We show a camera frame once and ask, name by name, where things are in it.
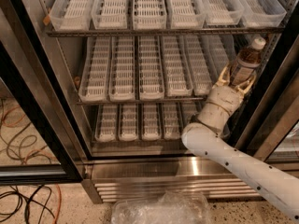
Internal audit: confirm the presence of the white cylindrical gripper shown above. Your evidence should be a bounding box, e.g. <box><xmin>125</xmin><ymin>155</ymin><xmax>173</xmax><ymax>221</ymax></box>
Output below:
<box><xmin>197</xmin><ymin>63</ymin><xmax>256</xmax><ymax>134</ymax></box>

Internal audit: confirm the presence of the plastic bottle with brown drink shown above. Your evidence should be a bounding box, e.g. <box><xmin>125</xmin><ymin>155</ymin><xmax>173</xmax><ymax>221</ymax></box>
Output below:
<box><xmin>230</xmin><ymin>35</ymin><xmax>266</xmax><ymax>86</ymax></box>

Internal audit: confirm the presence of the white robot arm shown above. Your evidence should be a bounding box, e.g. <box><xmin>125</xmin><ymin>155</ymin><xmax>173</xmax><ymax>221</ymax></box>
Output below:
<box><xmin>181</xmin><ymin>65</ymin><xmax>299</xmax><ymax>224</ymax></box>

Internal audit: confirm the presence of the stainless steel fridge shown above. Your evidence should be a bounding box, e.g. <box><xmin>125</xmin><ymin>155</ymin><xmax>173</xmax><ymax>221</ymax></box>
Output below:
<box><xmin>0</xmin><ymin>0</ymin><xmax>299</xmax><ymax>204</ymax></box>

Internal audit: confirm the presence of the open glass fridge door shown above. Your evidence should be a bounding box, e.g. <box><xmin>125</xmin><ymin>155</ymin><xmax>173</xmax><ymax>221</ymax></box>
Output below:
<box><xmin>0</xmin><ymin>0</ymin><xmax>84</xmax><ymax>185</ymax></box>

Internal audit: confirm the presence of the clear plastic bin on floor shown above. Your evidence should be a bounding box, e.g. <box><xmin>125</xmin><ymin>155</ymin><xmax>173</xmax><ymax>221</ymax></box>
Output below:
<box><xmin>111</xmin><ymin>191</ymin><xmax>212</xmax><ymax>224</ymax></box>

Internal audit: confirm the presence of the black cable on floor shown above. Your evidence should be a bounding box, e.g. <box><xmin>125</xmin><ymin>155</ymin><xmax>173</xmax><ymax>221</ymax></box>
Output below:
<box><xmin>0</xmin><ymin>184</ymin><xmax>56</xmax><ymax>224</ymax></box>

